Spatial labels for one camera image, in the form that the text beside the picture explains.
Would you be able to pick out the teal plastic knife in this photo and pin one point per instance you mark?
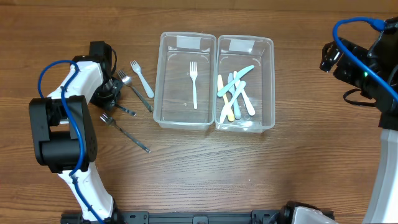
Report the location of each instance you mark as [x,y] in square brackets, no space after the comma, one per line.
[239,75]

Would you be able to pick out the pale blue plastic fork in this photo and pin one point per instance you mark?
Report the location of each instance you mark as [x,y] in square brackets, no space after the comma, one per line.
[137,69]

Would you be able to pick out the white plastic knife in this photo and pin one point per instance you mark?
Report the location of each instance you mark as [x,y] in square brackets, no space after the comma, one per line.
[246,99]

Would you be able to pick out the steel fork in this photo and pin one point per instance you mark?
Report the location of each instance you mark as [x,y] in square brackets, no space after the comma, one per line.
[127,80]
[130,112]
[110,121]

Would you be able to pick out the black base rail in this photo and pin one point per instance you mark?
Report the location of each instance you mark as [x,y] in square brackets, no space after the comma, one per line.
[291,212]

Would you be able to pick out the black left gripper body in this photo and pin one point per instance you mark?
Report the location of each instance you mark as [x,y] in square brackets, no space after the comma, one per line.
[109,94]

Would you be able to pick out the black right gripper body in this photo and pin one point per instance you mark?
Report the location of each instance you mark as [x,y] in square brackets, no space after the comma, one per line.
[333,57]

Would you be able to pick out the white plastic fork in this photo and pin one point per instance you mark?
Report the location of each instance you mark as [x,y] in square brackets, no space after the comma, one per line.
[193,75]

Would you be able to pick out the pale grey-blue plastic knife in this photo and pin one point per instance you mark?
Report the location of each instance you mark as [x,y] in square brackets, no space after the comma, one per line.
[237,112]

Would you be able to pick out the clear plastic container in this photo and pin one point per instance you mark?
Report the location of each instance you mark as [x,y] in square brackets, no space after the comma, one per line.
[236,52]
[173,102]

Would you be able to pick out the light blue plastic knife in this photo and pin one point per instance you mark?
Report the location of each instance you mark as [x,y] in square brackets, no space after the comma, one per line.
[227,107]

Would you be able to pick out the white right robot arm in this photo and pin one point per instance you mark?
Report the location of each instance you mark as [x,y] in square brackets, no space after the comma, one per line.
[373,73]

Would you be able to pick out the clear left plastic container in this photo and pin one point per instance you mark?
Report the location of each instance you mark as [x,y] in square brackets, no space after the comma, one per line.
[173,102]

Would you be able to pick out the yellow plastic knife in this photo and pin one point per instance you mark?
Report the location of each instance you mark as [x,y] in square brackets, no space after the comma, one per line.
[220,85]

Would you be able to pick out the clear right plastic container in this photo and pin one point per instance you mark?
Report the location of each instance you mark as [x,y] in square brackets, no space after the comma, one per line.
[236,52]

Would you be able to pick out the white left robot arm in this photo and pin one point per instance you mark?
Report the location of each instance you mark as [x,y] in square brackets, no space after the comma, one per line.
[64,137]

